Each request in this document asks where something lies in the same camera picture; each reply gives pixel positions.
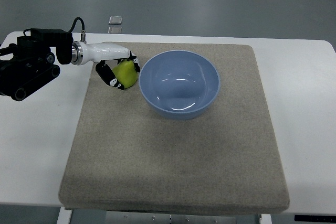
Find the beige fabric mat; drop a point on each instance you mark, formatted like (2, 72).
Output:
(126, 157)

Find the white table frame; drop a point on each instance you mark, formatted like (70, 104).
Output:
(99, 216)

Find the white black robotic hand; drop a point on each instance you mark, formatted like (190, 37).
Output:
(106, 55)

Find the lower metal floor plate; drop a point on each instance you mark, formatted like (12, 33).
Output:
(115, 30)

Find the blue bowl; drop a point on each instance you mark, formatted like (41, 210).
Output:
(179, 84)

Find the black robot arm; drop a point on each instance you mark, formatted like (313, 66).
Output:
(33, 63)

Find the green pear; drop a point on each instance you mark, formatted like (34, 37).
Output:
(126, 73)

